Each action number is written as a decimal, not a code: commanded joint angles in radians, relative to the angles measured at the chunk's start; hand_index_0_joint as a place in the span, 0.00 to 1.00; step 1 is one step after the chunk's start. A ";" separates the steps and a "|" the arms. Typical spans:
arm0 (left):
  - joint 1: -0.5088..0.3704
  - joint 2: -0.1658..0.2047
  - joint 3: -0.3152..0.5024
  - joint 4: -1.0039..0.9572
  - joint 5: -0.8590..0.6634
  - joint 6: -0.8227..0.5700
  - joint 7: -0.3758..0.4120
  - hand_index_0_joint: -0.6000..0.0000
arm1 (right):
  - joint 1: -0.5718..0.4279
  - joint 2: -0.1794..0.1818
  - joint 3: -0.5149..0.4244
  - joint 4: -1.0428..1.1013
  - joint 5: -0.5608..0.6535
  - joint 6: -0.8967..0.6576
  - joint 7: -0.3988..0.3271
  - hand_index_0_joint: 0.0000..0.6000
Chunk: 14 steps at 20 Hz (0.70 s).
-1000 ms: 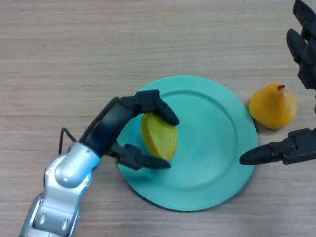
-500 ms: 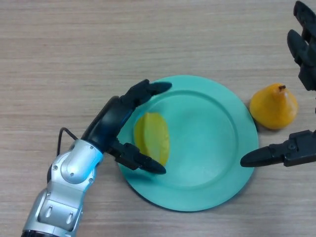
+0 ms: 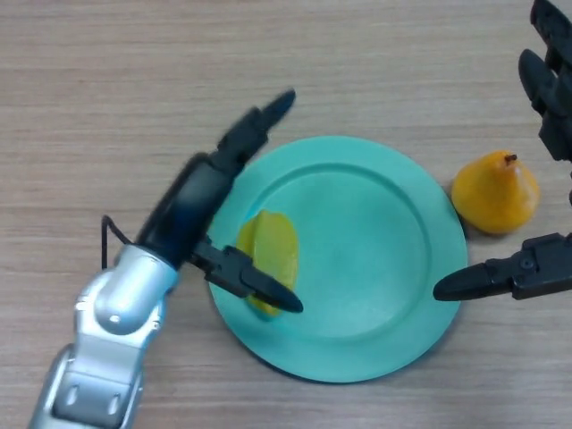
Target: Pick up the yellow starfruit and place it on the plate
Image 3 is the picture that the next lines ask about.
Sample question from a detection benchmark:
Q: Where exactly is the yellow starfruit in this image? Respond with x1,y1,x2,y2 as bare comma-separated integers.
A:
235,209,299,323

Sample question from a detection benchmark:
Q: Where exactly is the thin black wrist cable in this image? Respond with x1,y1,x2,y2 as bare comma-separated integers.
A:
100,215,138,270

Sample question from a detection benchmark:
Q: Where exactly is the green round plate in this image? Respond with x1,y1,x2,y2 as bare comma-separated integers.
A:
206,136,469,384

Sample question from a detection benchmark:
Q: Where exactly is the orange yellow pear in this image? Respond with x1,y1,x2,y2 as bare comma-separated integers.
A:
450,150,541,236

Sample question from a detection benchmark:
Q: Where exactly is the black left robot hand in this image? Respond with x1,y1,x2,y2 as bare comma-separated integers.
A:
136,88,305,315

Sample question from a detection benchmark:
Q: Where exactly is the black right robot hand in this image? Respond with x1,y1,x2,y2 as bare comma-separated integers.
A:
433,0,572,301

